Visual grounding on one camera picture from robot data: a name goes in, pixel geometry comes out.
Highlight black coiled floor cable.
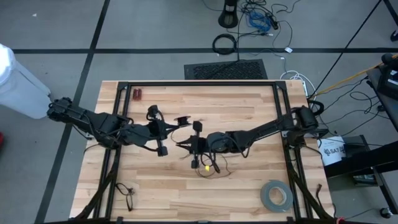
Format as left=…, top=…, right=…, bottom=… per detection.
left=211, top=33, right=238, bottom=56

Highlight brown braided cable end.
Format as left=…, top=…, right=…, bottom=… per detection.
left=315, top=183, right=325, bottom=208

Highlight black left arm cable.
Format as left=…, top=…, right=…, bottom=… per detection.
left=136, top=136, right=162, bottom=154

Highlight white printed paper sign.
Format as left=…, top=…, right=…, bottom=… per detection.
left=318, top=136, right=346, bottom=166

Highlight black electronic device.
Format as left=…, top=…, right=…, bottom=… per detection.
left=376, top=52, right=398, bottom=100

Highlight black floor stand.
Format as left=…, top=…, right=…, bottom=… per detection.
left=217, top=0, right=239, bottom=29

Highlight black cable with yellow tag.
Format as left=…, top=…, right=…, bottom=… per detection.
left=198, top=146, right=222, bottom=174

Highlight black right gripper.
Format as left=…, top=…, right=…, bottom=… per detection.
left=176, top=120, right=215, bottom=169

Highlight black power strip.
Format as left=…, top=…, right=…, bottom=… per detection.
left=266, top=14, right=279, bottom=30

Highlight black side cart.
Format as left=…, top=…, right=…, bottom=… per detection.
left=323, top=67, right=398, bottom=215

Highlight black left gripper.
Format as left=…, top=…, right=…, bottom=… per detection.
left=147, top=105, right=187, bottom=157

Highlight white plastic bin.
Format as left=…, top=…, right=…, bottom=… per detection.
left=0, top=43, right=55, bottom=121

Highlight clear safety glasses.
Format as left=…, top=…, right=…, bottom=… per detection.
left=114, top=182, right=135, bottom=212

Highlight blue coiled cable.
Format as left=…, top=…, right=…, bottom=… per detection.
left=248, top=11, right=272, bottom=32

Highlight black aluminium table frame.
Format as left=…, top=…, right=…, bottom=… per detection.
left=70, top=80, right=335, bottom=224

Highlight black floor mat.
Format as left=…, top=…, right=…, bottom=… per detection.
left=183, top=58, right=269, bottom=80

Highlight grey duct tape roll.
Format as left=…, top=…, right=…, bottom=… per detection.
left=259, top=180, right=294, bottom=213

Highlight yellow floor cable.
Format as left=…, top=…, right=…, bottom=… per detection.
left=313, top=53, right=398, bottom=96

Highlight white power cable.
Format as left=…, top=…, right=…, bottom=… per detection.
left=279, top=70, right=315, bottom=98

